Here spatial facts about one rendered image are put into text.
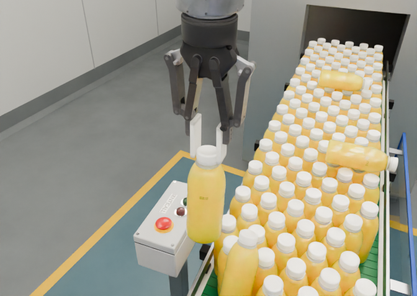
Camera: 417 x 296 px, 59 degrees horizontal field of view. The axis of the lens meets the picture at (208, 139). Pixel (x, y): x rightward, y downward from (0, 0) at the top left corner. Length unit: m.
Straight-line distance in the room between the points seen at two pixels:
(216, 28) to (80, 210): 2.19
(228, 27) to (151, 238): 0.51
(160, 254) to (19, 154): 2.49
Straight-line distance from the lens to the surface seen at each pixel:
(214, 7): 0.47
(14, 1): 3.46
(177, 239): 0.83
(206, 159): 0.60
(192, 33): 0.49
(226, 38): 0.49
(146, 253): 0.87
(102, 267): 2.23
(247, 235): 0.78
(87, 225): 2.46
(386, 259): 1.04
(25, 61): 3.57
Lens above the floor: 1.73
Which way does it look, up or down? 34 degrees down
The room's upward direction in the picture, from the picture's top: straight up
